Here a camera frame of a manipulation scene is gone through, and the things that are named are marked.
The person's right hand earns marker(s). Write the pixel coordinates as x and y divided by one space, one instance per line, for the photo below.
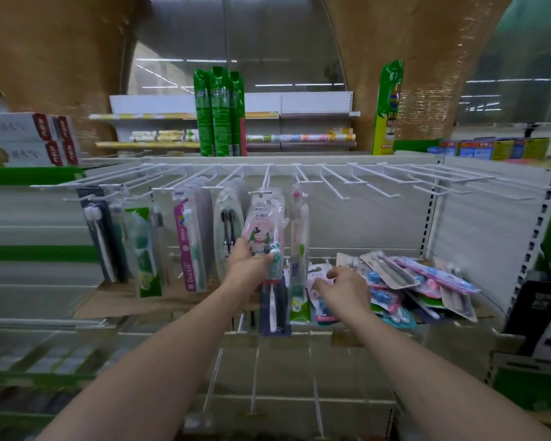
346 296

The person's left hand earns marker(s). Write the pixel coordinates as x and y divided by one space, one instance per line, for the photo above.
245 270

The kids toothbrush pack blue toy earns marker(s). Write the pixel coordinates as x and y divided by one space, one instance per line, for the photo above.
319 307

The pink kids toothbrush pack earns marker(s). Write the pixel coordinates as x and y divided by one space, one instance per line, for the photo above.
261 225

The pile of toothbrush packs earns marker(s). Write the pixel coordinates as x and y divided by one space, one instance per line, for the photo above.
395 270

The clear green toothbrush pack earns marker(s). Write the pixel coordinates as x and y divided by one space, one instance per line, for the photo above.
300 252

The pink label toothbrush pack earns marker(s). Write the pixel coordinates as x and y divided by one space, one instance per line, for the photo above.
186 243
206 215

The clear pink-topped toothbrush pack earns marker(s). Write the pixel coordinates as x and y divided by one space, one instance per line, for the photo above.
298 206

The teal twin toothbrush pack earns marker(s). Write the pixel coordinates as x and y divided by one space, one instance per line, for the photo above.
119 225

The person's right forearm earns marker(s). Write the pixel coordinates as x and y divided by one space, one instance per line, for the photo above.
441 385

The person's left forearm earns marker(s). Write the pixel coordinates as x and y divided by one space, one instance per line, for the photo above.
147 381

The white shelf unit yellow strips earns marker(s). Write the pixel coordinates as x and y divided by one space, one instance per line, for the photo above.
142 103

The brown cardboard tray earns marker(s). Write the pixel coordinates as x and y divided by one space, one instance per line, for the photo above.
119 303

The row of colourful wrap rolls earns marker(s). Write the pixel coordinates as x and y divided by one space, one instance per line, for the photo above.
303 138

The green spray can red side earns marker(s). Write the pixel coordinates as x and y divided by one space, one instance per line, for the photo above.
238 114

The tall green spray can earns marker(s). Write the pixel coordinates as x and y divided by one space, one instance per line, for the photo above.
204 114
221 114

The black product box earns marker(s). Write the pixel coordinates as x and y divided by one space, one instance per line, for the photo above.
523 312

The green yellow spray can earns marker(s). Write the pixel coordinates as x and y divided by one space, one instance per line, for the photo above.
388 110

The woven brown column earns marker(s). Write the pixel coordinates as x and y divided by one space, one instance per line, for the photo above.
418 50
50 50

